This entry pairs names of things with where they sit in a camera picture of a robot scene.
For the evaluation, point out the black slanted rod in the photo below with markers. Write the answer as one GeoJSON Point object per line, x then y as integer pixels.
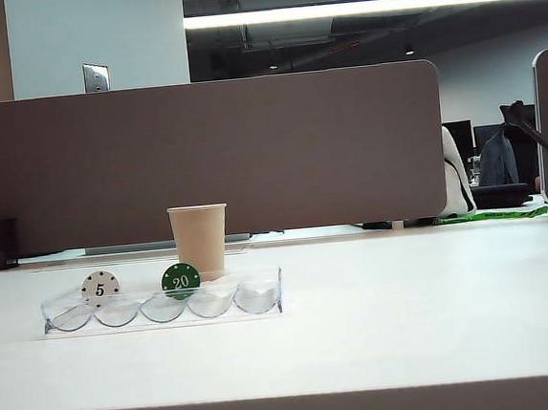
{"type": "Point", "coordinates": [544, 140]}

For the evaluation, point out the white bag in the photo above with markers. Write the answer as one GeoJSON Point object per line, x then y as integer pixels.
{"type": "Point", "coordinates": [457, 184]}

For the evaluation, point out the white poker chip 5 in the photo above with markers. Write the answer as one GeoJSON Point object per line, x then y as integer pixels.
{"type": "Point", "coordinates": [99, 283]}

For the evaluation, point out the clear acrylic chip tray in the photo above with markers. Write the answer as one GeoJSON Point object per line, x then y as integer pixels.
{"type": "Point", "coordinates": [258, 303]}

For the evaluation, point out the metal wall plate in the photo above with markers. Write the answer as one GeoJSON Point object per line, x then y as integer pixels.
{"type": "Point", "coordinates": [96, 77]}

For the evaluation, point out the black computer monitor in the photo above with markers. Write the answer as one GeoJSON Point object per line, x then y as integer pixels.
{"type": "Point", "coordinates": [460, 138]}

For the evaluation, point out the brown paper cup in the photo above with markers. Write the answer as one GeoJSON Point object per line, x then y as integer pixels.
{"type": "Point", "coordinates": [200, 235]}

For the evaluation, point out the long ceiling light strip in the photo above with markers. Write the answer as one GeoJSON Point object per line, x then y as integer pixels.
{"type": "Point", "coordinates": [381, 5]}

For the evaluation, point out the beige partition foot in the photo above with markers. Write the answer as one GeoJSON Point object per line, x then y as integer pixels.
{"type": "Point", "coordinates": [398, 225]}

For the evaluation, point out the blue jacket on chair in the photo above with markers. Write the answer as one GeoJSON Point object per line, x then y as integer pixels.
{"type": "Point", "coordinates": [497, 161]}

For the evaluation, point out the green poker chip 20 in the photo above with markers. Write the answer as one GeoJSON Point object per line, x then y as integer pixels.
{"type": "Point", "coordinates": [181, 282]}

